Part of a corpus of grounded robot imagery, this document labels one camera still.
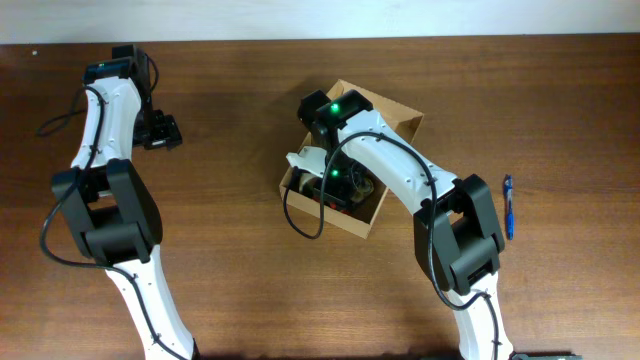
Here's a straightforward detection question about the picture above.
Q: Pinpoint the brown cardboard box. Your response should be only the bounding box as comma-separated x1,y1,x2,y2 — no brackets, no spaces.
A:
287,79,424,239

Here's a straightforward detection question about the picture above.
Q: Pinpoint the yellow black correction tape dispenser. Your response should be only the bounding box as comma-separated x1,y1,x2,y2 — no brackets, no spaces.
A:
358,177,375,199

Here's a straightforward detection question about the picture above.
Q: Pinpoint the orange utility knife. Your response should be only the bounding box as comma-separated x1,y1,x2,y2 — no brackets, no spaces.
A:
323,193,353,214

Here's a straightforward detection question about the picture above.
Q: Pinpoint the beige masking tape roll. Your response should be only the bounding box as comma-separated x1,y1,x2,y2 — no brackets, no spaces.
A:
298,172,322,198

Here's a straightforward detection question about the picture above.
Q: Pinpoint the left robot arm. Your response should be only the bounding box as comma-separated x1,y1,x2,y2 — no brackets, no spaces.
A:
39,45,200,359

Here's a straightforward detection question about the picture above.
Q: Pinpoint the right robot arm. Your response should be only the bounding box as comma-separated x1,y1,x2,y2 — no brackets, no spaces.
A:
287,90,515,359

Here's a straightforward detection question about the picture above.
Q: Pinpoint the blue pen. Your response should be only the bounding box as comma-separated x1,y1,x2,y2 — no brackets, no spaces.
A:
503,174,515,241

